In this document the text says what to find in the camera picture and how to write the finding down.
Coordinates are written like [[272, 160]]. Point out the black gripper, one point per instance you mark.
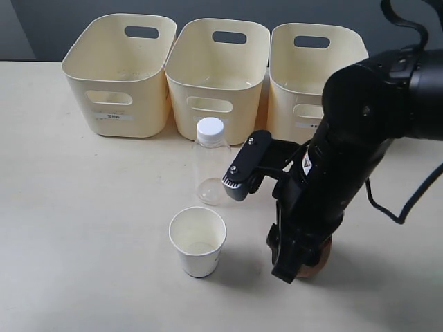
[[325, 175]]

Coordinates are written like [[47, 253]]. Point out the brown wooden cup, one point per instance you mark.
[[310, 271]]

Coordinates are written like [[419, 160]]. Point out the white paper cup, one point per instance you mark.
[[198, 235]]

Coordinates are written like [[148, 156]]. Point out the clear plastic bottle white cap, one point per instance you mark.
[[211, 156]]

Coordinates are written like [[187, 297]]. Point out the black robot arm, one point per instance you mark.
[[366, 106]]

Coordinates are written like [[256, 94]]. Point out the right cream plastic bin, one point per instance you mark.
[[302, 57]]

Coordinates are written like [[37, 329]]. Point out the cream plastic bin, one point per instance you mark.
[[116, 72], [216, 68], [302, 57]]

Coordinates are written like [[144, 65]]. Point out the middle cream plastic bin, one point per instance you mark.
[[216, 68]]

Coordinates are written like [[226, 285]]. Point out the left cream plastic bin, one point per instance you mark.
[[116, 72]]

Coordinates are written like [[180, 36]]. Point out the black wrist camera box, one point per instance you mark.
[[261, 155]]

